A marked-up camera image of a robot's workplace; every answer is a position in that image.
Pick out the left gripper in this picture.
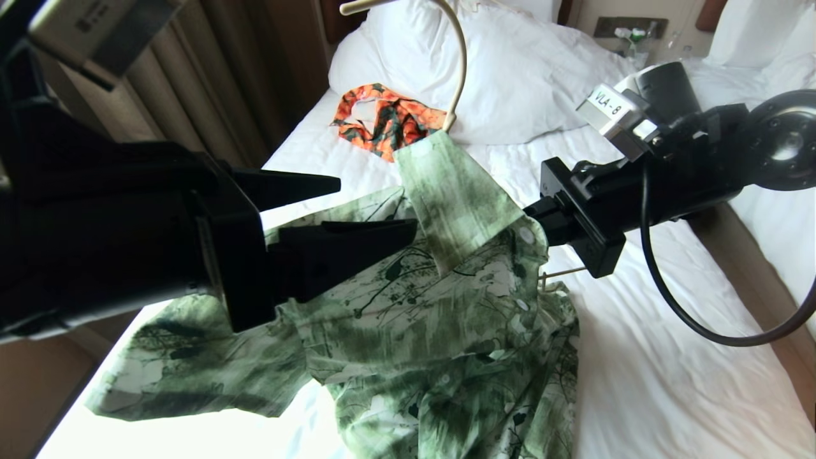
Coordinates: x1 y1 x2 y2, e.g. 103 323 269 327
0 96 342 337

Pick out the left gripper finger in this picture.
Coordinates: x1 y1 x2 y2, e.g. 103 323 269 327
266 218 420 306

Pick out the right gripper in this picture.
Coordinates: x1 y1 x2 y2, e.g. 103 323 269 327
523 104 754 279

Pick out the green patterned shirt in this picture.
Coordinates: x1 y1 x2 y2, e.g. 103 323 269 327
86 131 581 459

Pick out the cream clothes hanger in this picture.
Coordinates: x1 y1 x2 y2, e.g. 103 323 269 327
339 0 588 283

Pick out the white bed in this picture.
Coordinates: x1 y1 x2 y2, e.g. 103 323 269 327
37 0 816 459
683 38 816 335

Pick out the orange floral garment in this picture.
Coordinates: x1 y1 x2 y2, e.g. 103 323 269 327
331 82 448 164

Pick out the white pillow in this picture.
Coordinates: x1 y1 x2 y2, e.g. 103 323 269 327
328 0 639 147
703 0 816 72

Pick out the brown curtain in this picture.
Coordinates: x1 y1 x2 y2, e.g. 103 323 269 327
35 0 332 170

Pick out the brown headboard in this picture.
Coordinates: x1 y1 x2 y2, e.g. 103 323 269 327
319 0 372 47

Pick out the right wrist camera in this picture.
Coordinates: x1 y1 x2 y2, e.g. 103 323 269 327
576 80 667 162

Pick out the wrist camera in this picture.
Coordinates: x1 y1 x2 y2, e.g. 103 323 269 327
0 0 187 94
576 80 667 162

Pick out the black cable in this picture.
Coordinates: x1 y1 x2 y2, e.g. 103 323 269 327
640 156 816 348

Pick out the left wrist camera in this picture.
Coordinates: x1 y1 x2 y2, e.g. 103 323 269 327
0 0 187 94

